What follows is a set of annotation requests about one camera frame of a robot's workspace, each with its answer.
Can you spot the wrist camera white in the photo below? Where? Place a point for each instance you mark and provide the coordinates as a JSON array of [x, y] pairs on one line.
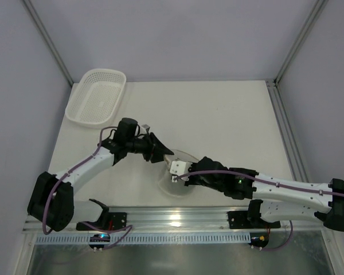
[[179, 168], [143, 129]]

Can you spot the aluminium frame post right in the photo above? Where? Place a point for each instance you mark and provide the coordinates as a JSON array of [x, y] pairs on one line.
[[300, 39]]

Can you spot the aluminium frame post left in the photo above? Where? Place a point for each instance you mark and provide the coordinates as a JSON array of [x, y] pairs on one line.
[[39, 25]]

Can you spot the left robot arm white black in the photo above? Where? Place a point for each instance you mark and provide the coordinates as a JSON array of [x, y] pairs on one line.
[[53, 198]]

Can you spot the controller board black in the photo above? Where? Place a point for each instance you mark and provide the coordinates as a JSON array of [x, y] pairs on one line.
[[258, 240], [99, 241]]

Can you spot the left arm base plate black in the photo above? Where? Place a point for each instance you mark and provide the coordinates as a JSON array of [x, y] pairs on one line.
[[115, 221]]

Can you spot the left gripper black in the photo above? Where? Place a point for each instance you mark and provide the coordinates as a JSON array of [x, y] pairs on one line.
[[152, 148]]

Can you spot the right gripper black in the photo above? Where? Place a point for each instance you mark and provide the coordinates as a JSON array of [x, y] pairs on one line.
[[193, 174]]

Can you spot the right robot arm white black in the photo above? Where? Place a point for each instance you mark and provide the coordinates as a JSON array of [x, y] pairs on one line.
[[272, 199]]

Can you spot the slotted cable duct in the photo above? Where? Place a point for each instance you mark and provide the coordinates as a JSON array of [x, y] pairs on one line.
[[135, 238]]

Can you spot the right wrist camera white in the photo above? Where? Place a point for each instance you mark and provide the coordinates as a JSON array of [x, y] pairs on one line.
[[179, 168]]

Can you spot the left controller board black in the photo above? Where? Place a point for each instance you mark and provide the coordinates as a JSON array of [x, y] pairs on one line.
[[99, 241]]

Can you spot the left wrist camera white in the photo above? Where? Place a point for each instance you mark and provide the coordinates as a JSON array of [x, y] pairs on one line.
[[143, 129]]

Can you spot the aluminium mounting rail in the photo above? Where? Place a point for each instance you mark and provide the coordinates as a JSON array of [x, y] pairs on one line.
[[182, 219]]

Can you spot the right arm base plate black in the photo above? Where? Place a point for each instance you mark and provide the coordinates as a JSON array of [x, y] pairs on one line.
[[245, 219]]

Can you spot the white perforated plastic basket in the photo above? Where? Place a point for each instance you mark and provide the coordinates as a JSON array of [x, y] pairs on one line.
[[96, 99]]

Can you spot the right controller board black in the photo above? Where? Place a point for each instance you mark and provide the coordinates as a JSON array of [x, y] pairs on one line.
[[258, 240]]

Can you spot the aluminium frame post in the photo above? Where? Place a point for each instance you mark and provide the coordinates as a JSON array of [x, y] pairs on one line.
[[39, 25], [300, 39]]

